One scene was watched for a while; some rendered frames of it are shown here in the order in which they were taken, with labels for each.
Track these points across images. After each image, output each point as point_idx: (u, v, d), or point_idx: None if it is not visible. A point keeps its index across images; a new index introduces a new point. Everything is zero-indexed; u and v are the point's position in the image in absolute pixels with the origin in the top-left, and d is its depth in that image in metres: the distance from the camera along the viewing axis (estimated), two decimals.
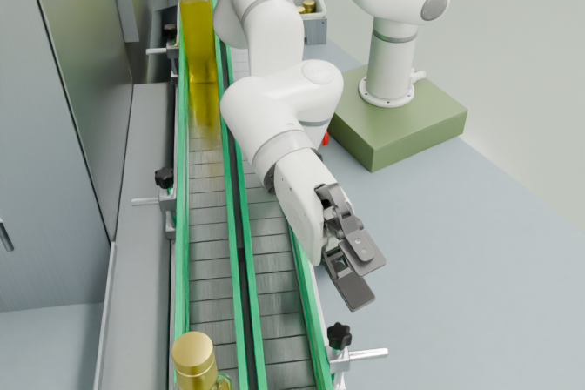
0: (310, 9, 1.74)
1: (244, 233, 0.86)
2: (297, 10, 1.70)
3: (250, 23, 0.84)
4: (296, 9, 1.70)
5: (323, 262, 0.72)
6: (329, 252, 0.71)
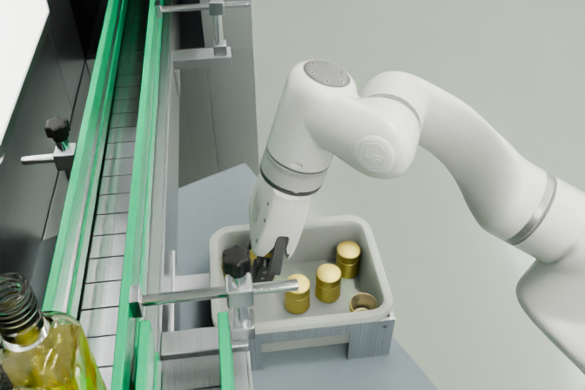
0: (352, 264, 0.84)
1: None
2: (326, 276, 0.81)
3: (531, 177, 0.60)
4: (324, 275, 0.81)
5: None
6: None
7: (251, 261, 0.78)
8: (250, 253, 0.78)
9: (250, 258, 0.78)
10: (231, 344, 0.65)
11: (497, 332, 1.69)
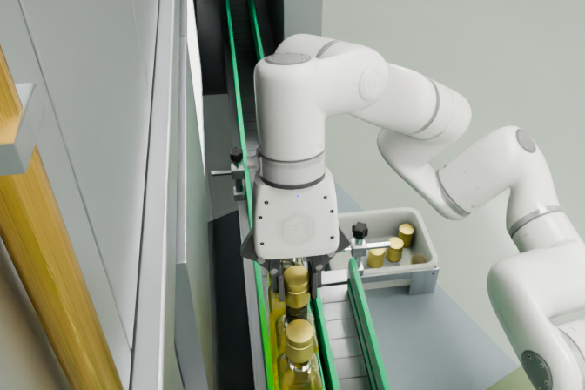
0: (408, 238, 1.33)
1: None
2: (394, 245, 1.30)
3: (419, 73, 0.80)
4: (393, 244, 1.30)
5: (248, 253, 0.73)
6: (253, 243, 0.74)
7: (305, 283, 0.75)
8: (296, 284, 0.75)
9: (302, 284, 0.75)
10: None
11: None
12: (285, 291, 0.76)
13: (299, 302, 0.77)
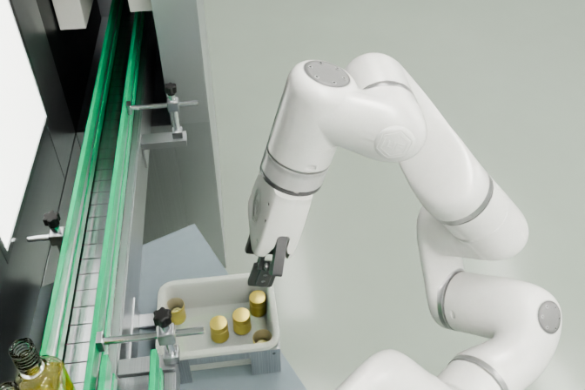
0: (259, 307, 1.19)
1: None
2: (238, 317, 1.16)
3: (482, 173, 0.71)
4: (238, 316, 1.16)
5: None
6: None
7: None
8: None
9: None
10: (163, 367, 1.00)
11: (418, 346, 2.04)
12: None
13: None
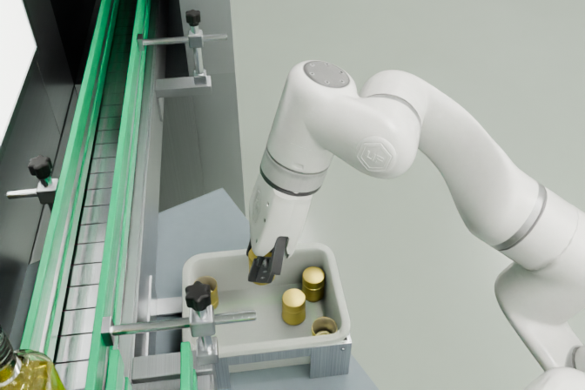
0: (316, 289, 0.90)
1: None
2: (291, 301, 0.87)
3: (524, 187, 0.61)
4: (289, 299, 0.87)
5: None
6: None
7: None
8: None
9: None
10: (196, 368, 0.71)
11: (474, 343, 1.75)
12: None
13: None
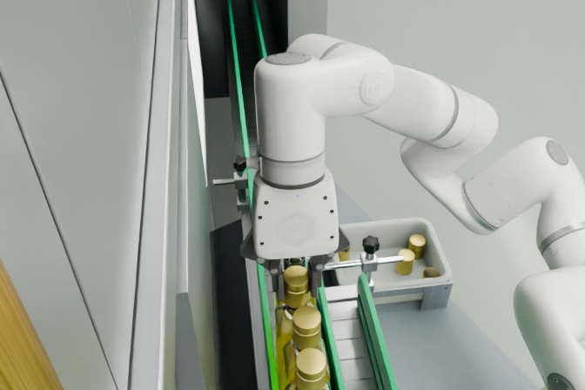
0: (420, 250, 1.28)
1: None
2: (405, 257, 1.24)
3: (439, 79, 0.77)
4: (403, 256, 1.24)
5: (248, 253, 0.73)
6: (253, 243, 0.74)
7: (317, 325, 0.71)
8: (306, 326, 0.71)
9: (312, 326, 0.71)
10: None
11: (508, 310, 2.12)
12: (294, 332, 0.73)
13: (309, 344, 0.73)
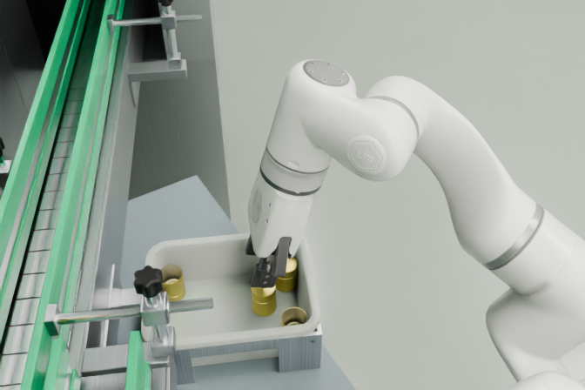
0: (287, 278, 0.85)
1: None
2: (260, 291, 0.82)
3: (519, 205, 0.59)
4: (258, 289, 0.82)
5: None
6: None
7: None
8: None
9: None
10: (151, 360, 0.66)
11: (464, 339, 1.70)
12: None
13: None
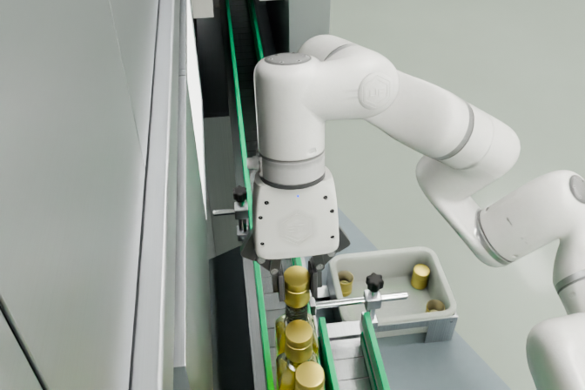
0: (424, 279, 1.25)
1: None
2: (302, 277, 0.76)
3: (455, 96, 0.75)
4: (299, 279, 0.75)
5: (248, 253, 0.73)
6: (253, 243, 0.74)
7: (320, 383, 0.68)
8: (310, 385, 0.68)
9: (316, 384, 0.68)
10: (362, 332, 1.06)
11: (512, 329, 2.09)
12: None
13: None
